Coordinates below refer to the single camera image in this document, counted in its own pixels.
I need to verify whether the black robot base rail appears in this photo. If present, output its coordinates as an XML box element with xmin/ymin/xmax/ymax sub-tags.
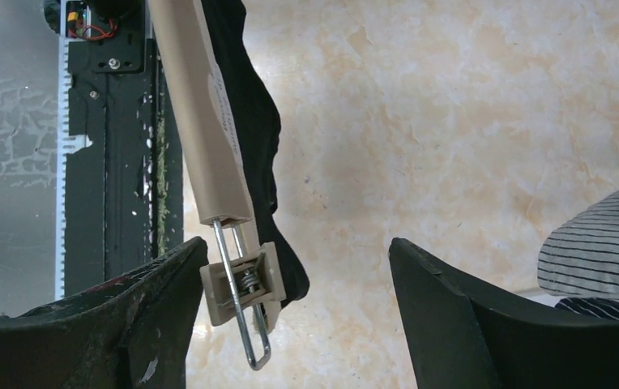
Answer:
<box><xmin>43</xmin><ymin>1</ymin><xmax>184</xmax><ymax>300</ymax></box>

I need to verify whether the navy pinstriped underwear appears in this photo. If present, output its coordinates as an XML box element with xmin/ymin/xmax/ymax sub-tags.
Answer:
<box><xmin>554</xmin><ymin>297</ymin><xmax>619</xmax><ymax>321</ymax></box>

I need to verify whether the black underwear white waistband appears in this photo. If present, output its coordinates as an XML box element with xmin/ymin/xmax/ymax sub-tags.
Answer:
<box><xmin>203</xmin><ymin>0</ymin><xmax>310</xmax><ymax>308</ymax></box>

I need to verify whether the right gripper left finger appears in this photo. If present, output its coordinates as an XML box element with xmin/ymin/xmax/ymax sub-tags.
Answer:
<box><xmin>0</xmin><ymin>237</ymin><xmax>207</xmax><ymax>388</ymax></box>

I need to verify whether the grey striped underwear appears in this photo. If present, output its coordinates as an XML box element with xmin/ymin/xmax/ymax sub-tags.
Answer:
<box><xmin>537</xmin><ymin>190</ymin><xmax>619</xmax><ymax>300</ymax></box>

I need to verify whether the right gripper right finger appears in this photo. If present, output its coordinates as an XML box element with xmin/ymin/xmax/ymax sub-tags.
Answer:
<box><xmin>388</xmin><ymin>238</ymin><xmax>619</xmax><ymax>388</ymax></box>

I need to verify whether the beige clip hanger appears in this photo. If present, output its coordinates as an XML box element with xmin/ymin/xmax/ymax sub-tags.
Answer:
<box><xmin>148</xmin><ymin>0</ymin><xmax>286</xmax><ymax>371</ymax></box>

